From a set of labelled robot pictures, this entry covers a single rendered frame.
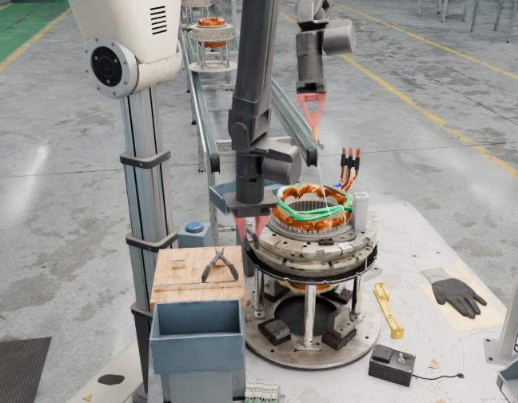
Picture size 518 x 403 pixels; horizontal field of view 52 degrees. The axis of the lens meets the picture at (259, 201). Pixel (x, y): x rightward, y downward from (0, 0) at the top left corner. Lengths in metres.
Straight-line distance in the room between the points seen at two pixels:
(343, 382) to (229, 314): 0.36
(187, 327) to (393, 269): 0.80
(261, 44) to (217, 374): 0.61
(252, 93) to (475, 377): 0.86
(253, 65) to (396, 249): 1.04
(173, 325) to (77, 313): 1.81
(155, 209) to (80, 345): 1.31
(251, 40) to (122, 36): 0.45
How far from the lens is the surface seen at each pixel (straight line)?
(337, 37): 1.19
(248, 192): 1.04
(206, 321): 1.11
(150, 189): 1.48
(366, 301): 1.53
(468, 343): 1.50
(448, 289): 1.64
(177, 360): 1.03
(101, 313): 2.86
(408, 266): 1.74
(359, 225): 1.25
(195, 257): 1.21
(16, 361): 2.71
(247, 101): 0.95
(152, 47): 1.35
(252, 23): 0.92
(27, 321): 2.94
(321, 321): 1.48
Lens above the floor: 1.72
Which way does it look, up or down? 27 degrees down
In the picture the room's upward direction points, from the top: straight up
